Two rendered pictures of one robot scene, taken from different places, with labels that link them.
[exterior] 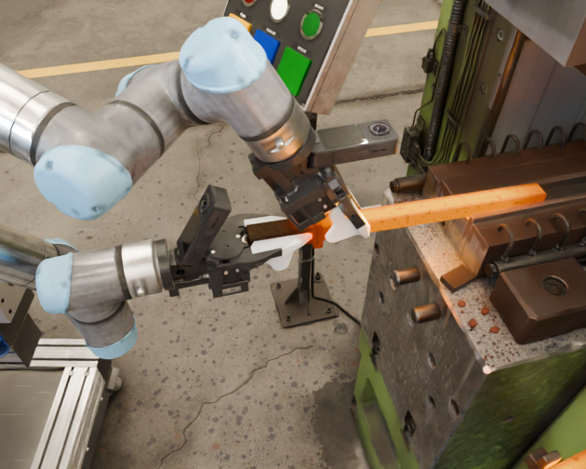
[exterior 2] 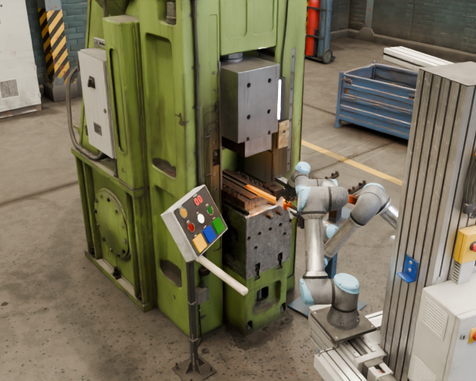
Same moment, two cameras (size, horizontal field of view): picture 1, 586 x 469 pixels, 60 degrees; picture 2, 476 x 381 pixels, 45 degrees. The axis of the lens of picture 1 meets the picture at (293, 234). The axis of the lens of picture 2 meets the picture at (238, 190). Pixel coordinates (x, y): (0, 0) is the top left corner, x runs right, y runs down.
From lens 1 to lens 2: 334 cm
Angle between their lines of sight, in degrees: 86
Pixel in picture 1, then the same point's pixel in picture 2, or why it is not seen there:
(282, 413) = (262, 357)
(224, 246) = not seen: hidden behind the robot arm
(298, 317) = (208, 367)
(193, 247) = not seen: hidden behind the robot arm
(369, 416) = (256, 311)
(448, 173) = (245, 199)
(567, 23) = (268, 143)
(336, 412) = (250, 340)
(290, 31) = (208, 218)
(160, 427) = not seen: outside the picture
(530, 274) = (272, 187)
